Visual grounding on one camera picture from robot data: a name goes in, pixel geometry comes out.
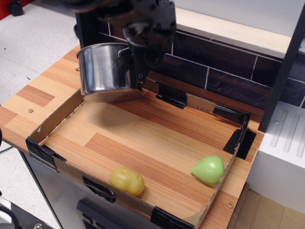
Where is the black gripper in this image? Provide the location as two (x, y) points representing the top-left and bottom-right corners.
(97, 0), (176, 83)

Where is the metal pot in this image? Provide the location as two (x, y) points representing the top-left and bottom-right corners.
(77, 43), (142, 103)

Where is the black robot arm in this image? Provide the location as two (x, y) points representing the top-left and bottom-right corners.
(63, 0), (176, 83)

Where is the cardboard fence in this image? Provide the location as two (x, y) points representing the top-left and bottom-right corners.
(26, 78), (259, 229)

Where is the yellow toy potato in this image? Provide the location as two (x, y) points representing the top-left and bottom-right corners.
(110, 167), (145, 196)

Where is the green toy pear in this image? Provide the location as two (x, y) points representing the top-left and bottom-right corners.
(191, 155), (225, 184)

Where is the white sink drainboard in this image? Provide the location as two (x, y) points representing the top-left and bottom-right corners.
(247, 102), (305, 213)

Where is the black vertical post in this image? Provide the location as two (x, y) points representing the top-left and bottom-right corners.
(258, 6), (305, 133)

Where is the black oven handle panel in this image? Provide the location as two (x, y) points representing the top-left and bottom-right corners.
(76, 201), (153, 229)

